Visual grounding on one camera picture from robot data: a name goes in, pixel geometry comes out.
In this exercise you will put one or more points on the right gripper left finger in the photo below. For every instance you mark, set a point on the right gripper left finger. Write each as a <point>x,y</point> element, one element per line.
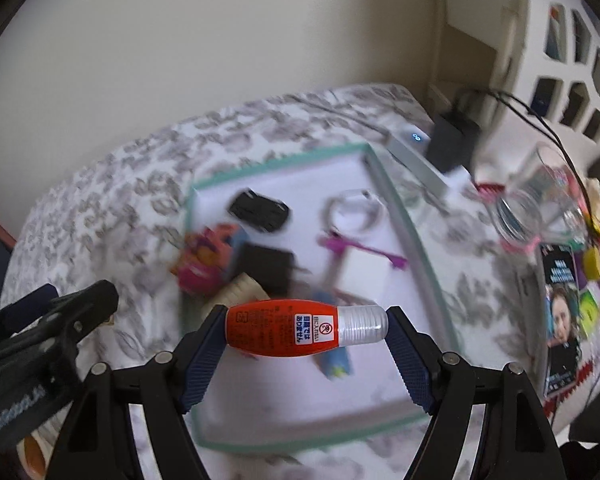
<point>97,439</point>

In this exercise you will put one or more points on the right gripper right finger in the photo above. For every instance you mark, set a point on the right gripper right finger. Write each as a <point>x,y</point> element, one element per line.
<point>516,441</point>

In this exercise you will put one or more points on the red glue bottle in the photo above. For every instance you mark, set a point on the red glue bottle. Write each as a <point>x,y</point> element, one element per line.
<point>289,328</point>

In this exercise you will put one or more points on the small orange blue toy knife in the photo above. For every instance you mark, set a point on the small orange blue toy knife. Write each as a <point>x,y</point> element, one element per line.
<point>333,363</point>

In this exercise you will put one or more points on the cream plastic clip stand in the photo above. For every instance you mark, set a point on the cream plastic clip stand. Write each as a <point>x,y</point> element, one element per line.
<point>242,290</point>

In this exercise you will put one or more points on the pink yellow small toy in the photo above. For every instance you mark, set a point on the pink yellow small toy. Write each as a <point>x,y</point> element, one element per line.
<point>195,272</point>

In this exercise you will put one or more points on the large coral blue toy knife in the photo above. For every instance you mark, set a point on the large coral blue toy knife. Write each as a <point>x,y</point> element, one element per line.
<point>225,240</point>

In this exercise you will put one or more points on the black wall charger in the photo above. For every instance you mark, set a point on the black wall charger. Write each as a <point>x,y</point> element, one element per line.
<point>271,268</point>

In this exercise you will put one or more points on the magenta lighter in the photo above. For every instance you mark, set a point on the magenta lighter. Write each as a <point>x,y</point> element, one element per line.
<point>338,245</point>

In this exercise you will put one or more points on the black toy car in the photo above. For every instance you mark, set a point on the black toy car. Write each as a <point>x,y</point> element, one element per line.
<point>259,212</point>

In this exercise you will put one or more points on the white watch band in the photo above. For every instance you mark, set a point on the white watch band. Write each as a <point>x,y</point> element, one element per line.
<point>355,213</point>

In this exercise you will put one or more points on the person's hand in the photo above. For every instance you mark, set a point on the person's hand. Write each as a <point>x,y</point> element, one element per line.
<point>32,456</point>

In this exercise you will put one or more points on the smartphone in stand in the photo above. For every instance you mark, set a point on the smartphone in stand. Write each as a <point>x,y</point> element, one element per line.
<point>560,292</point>

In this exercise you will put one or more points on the teal rimmed white tray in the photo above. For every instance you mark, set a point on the teal rimmed white tray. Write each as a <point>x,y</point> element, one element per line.
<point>265,405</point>

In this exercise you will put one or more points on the floral grey white blanket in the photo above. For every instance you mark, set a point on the floral grey white blanket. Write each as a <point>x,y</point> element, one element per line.
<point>122,219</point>

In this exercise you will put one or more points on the clear glass jar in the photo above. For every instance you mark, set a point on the clear glass jar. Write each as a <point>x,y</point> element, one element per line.
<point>540,202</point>

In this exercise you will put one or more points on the black plugged power adapter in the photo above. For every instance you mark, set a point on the black plugged power adapter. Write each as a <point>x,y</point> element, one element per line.
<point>452,141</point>

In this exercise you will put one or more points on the white power strip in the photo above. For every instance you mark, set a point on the white power strip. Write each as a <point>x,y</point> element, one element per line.
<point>408,146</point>

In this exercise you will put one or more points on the cream shelf unit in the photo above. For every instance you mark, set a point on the cream shelf unit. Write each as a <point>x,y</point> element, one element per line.
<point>545,52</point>

